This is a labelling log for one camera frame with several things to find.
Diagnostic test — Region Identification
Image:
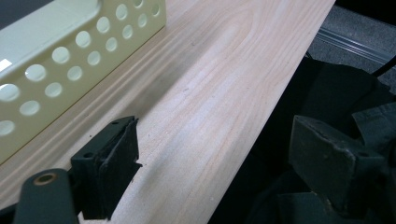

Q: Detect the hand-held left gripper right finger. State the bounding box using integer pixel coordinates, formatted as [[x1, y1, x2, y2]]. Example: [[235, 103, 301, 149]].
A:
[[288, 115, 387, 217]]

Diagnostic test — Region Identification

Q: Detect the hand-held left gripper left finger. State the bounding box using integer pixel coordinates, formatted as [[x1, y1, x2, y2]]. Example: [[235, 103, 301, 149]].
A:
[[70, 115, 144, 221]]

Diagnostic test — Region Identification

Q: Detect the cream perforated plastic basket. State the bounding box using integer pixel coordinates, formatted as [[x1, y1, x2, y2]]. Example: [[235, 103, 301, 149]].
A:
[[0, 0, 167, 166]]

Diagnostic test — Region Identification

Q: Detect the dark cloth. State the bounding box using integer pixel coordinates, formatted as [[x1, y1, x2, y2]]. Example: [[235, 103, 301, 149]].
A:
[[214, 57, 396, 224]]

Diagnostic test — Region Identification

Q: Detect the black cable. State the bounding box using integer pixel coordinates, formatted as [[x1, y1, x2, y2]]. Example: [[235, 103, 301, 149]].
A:
[[372, 57, 396, 78]]

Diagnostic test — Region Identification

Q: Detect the metal floor rail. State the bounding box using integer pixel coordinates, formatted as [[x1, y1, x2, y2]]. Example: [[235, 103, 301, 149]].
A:
[[314, 26, 396, 66]]

